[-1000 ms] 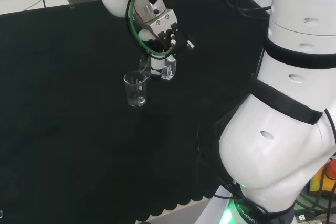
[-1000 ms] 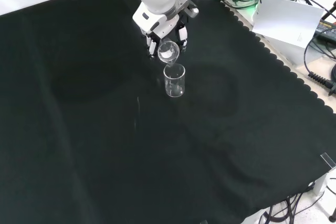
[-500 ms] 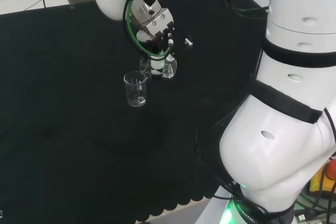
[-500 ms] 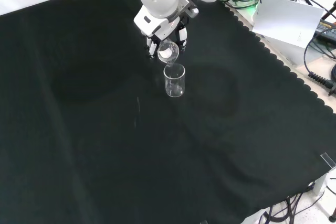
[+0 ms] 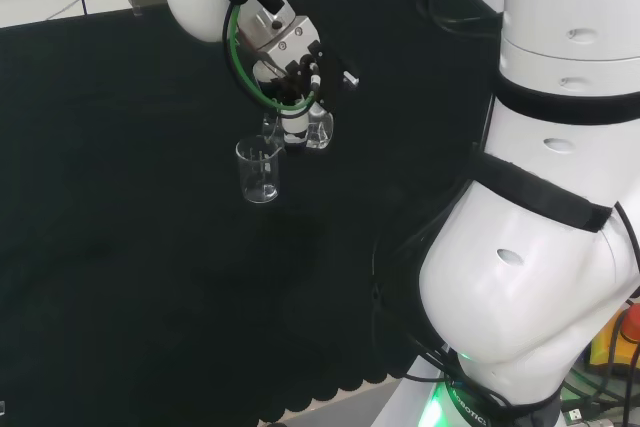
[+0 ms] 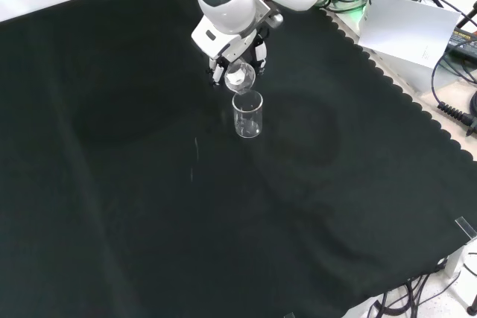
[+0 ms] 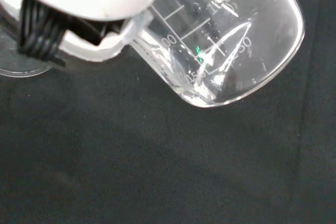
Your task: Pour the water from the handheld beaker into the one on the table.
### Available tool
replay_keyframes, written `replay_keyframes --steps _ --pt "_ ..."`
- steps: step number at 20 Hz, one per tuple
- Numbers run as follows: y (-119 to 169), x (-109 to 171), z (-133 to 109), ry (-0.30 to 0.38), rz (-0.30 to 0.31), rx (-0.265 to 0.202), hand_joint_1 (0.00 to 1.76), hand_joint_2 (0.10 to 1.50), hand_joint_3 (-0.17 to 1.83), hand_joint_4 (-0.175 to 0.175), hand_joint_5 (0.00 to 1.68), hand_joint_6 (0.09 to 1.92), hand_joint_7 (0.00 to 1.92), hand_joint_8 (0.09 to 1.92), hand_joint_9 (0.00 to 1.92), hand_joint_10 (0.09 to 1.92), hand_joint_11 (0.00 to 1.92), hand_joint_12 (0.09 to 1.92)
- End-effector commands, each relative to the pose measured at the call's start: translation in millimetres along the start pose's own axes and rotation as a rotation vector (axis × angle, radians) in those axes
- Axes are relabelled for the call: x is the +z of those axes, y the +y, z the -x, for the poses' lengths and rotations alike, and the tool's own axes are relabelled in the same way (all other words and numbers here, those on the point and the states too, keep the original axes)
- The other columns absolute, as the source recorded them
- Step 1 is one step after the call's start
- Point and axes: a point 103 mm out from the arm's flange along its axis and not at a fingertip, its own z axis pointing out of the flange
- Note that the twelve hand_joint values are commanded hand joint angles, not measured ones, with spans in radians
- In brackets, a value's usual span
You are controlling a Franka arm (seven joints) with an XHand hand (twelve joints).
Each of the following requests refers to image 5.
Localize yellow stop button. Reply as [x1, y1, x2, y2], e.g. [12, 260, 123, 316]
[589, 299, 640, 369]

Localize green cable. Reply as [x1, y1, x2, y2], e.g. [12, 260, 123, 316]
[222, 0, 322, 113]

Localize clear glass beaker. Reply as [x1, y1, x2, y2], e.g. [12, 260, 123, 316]
[259, 104, 336, 151]
[235, 134, 285, 206]

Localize black table cloth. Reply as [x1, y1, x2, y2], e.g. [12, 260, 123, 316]
[0, 0, 502, 427]

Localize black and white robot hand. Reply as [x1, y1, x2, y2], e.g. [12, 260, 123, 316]
[252, 39, 361, 148]

